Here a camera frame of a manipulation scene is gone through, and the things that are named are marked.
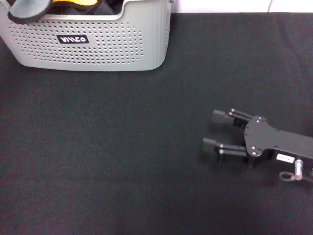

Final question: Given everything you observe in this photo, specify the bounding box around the grey perforated storage box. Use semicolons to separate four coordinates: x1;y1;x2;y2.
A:
0;0;172;72

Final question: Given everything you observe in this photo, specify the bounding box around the yellow towel black trim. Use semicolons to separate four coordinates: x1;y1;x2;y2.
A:
50;0;102;9

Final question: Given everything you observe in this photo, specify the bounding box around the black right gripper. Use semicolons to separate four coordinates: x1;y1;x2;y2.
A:
202;108;313;188

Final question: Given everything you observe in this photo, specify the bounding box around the black tablecloth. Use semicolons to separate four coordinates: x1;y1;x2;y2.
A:
0;12;313;235

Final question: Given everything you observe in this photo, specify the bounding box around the grey towel black trim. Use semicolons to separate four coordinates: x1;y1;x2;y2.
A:
7;0;53;24

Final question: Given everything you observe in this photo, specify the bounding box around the grey cable silver plug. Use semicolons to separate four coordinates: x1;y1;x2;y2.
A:
279;159;304;182

